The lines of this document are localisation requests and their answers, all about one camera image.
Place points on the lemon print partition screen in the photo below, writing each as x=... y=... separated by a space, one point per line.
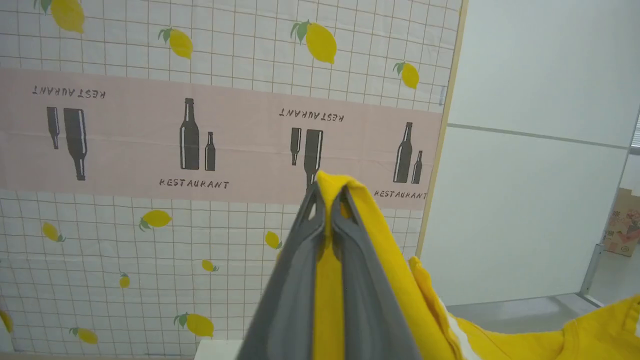
x=150 y=150

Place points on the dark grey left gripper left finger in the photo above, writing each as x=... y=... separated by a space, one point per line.
x=295 y=280

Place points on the white mobile partition panel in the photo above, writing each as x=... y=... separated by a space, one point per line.
x=525 y=200

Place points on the white box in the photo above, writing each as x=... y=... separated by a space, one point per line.
x=217 y=351

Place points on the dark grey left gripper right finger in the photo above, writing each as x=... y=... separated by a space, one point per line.
x=367 y=295

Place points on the window blind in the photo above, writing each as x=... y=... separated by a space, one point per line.
x=636 y=130

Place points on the cardboard box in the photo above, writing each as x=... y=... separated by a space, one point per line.
x=624 y=225

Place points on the yellow cartoon print T-shirt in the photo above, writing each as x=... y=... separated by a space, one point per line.
x=390 y=260

